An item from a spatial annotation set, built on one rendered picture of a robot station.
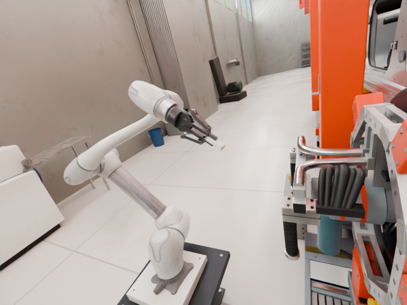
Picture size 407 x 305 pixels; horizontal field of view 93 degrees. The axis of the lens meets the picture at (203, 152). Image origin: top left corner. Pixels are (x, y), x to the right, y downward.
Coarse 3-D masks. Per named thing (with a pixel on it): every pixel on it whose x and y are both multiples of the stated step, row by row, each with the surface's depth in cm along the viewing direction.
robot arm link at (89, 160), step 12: (144, 120) 93; (156, 120) 93; (120, 132) 90; (132, 132) 91; (96, 144) 88; (108, 144) 88; (120, 144) 91; (84, 156) 89; (96, 156) 89; (84, 168) 91; (96, 168) 96
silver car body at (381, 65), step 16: (384, 0) 222; (400, 0) 245; (384, 16) 207; (400, 16) 138; (368, 32) 214; (384, 32) 211; (400, 32) 138; (368, 48) 215; (384, 48) 215; (400, 48) 139; (368, 64) 218; (384, 64) 214; (400, 64) 140; (368, 80) 206; (384, 80) 168; (400, 80) 141; (384, 96) 169
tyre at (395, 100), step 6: (402, 90) 55; (396, 96) 57; (402, 96) 54; (390, 102) 62; (396, 102) 57; (402, 102) 54; (402, 108) 54; (378, 228) 76; (378, 234) 77; (384, 246) 71; (384, 252) 71; (384, 258) 71; (390, 264) 66; (390, 270) 66; (390, 276) 66
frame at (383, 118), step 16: (368, 112) 54; (384, 112) 55; (400, 112) 48; (384, 128) 43; (352, 144) 75; (384, 144) 43; (400, 176) 38; (400, 192) 37; (400, 208) 37; (352, 224) 79; (368, 224) 75; (400, 224) 36; (368, 240) 73; (400, 240) 36; (400, 256) 37; (368, 272) 62; (384, 272) 61; (400, 272) 38; (368, 288) 59; (384, 288) 50; (384, 304) 47; (400, 304) 40
